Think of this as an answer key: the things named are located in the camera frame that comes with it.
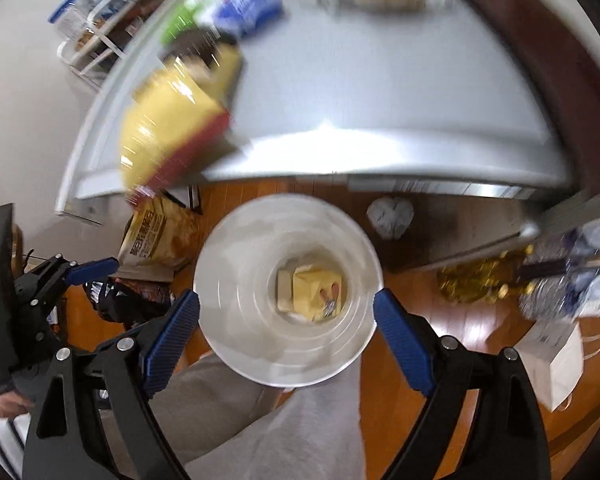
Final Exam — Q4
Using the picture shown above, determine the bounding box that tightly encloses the blue white tissue pack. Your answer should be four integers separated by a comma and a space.
213, 0, 284, 38

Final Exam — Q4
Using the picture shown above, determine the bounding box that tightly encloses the white round trash bin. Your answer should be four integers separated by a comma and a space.
194, 194, 384, 388

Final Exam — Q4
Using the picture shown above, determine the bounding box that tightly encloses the white wire rack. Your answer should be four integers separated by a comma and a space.
48, 0, 164, 91

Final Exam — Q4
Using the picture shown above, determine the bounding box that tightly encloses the green snack bag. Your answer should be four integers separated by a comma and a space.
160, 0, 223, 46

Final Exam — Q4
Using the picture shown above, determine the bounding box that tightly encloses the white paper bag on floor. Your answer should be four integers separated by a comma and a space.
514, 321, 600, 412

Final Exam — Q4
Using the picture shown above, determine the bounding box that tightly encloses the grey trousers leg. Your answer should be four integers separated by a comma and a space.
149, 354, 366, 479

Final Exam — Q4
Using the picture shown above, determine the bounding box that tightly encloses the yellow box in bin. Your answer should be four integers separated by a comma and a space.
276, 264, 343, 323

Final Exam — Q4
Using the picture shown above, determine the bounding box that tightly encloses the yellow snack bag on floor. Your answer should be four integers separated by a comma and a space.
118, 196, 200, 270

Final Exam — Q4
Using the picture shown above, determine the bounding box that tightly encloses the person's left hand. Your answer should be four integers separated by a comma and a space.
0, 391, 33, 418

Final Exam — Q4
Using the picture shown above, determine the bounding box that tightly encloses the yellow red chip bag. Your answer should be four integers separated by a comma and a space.
120, 42, 242, 205

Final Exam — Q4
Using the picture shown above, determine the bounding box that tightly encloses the crumpled white tissue on floor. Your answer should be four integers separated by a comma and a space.
366, 196, 414, 240

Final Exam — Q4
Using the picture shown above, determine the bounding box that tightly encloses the dark brown plastic tray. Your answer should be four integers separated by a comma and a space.
161, 27, 238, 68

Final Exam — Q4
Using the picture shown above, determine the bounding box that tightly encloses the gold crumpled foil on floor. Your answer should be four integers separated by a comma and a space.
437, 245, 535, 304

